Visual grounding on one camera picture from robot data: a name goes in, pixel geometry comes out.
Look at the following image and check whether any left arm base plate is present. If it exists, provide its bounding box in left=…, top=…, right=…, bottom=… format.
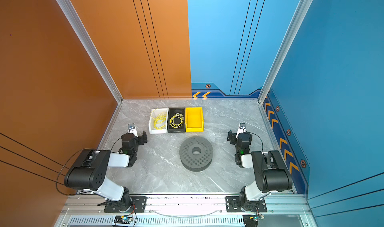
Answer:
left=104, top=196, right=148, bottom=214

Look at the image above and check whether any yellow cable in white bin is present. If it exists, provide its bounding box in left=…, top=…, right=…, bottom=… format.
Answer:
left=153, top=114, right=168, bottom=129

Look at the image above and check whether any aluminium mounting rail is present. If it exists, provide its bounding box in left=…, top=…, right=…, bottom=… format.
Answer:
left=55, top=193, right=317, bottom=227

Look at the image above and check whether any yellow plastic bin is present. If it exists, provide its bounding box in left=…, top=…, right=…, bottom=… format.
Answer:
left=186, top=107, right=204, bottom=133

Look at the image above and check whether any left green circuit board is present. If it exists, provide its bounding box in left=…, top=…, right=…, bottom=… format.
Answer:
left=113, top=215, right=135, bottom=227

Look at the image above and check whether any left aluminium corner post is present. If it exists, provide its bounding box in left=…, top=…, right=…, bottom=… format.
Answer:
left=56, top=0, right=123, bottom=104

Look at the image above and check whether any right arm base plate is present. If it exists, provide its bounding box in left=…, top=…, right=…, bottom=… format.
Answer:
left=225, top=196, right=268, bottom=213

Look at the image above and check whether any grey perforated cable spool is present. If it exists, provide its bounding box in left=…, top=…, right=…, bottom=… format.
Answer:
left=179, top=136, right=214, bottom=172

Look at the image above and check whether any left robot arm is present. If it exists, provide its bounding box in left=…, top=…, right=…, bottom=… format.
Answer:
left=64, top=128, right=148, bottom=213

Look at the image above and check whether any right circuit board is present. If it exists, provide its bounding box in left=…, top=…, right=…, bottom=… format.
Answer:
left=250, top=214, right=265, bottom=222

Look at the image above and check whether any white plastic bin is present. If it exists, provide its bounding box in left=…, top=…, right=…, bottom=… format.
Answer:
left=149, top=108, right=169, bottom=134

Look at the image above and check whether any right aluminium corner post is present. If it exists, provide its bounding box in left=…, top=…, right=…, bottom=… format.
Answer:
left=258, top=0, right=313, bottom=104

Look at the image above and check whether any black plastic bin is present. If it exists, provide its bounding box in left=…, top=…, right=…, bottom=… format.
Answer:
left=167, top=108, right=186, bottom=133

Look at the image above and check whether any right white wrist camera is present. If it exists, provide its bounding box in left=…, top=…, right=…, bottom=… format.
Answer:
left=236, top=123, right=246, bottom=137

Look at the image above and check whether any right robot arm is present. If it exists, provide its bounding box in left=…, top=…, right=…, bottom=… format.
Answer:
left=227, top=129, right=293, bottom=212

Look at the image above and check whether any aluminium corner post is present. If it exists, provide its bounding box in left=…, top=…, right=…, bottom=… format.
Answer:
left=56, top=0, right=123, bottom=104
left=258, top=0, right=313, bottom=104

